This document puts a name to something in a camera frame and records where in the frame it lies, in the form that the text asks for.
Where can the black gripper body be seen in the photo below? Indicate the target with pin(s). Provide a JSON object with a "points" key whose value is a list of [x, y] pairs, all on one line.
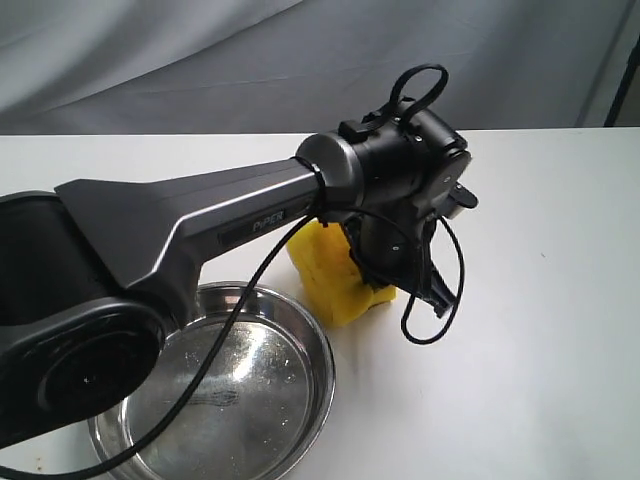
{"points": [[392, 246]]}

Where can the round stainless steel bowl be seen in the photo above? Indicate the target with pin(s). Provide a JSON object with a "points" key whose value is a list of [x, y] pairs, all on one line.
{"points": [[257, 411]]}

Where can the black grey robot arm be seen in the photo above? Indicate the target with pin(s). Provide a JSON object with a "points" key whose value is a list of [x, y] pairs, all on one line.
{"points": [[96, 275]]}

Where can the grey fabric backdrop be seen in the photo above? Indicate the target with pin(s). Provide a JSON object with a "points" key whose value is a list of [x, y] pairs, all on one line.
{"points": [[158, 67]]}

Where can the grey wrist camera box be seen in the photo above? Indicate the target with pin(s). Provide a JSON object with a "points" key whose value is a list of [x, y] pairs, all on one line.
{"points": [[460, 199]]}

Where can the yellow sponge block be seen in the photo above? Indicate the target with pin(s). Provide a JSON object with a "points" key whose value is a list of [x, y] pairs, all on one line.
{"points": [[331, 280]]}

